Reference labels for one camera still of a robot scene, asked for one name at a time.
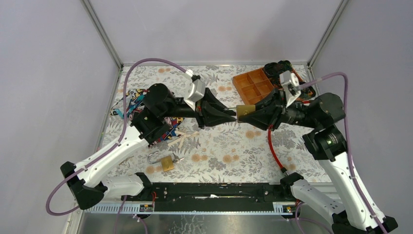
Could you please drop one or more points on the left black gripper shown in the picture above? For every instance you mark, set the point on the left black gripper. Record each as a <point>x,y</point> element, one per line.
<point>201,109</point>

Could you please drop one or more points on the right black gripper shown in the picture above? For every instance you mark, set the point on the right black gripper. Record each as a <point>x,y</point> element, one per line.
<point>265,115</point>

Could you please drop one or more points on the red cable lock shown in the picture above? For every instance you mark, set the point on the red cable lock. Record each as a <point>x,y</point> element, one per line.
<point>272,150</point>

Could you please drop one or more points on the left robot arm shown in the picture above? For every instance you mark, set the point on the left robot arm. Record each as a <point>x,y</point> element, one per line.
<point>88,180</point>

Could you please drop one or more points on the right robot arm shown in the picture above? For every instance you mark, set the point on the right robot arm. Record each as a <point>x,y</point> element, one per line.
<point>355,212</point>

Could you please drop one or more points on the orange compartment tray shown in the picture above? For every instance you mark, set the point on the orange compartment tray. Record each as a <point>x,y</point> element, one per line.
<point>255,85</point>

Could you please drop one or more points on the beige ribbon bow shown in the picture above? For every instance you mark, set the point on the beige ribbon bow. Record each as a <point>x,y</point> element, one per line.
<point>182,137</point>

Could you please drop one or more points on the floral table mat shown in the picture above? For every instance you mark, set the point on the floral table mat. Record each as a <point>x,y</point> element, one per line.
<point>231,152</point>

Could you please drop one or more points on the dark rolled cloth back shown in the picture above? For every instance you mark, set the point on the dark rolled cloth back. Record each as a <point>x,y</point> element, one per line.
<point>277,67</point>

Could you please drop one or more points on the brass padlock with keys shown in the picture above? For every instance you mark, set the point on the brass padlock with keys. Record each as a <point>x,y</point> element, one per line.
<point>167,162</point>

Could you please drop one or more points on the colourful patterned cloth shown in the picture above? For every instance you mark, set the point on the colourful patterned cloth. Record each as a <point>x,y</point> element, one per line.
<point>135,105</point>

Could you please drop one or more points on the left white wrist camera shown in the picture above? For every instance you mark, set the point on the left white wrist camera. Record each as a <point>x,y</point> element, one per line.
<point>195,91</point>

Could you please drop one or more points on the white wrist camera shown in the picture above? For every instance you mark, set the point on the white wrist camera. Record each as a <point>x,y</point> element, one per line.
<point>290,84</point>
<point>195,91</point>

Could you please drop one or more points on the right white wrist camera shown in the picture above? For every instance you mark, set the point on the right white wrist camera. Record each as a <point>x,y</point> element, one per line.
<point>290,84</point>

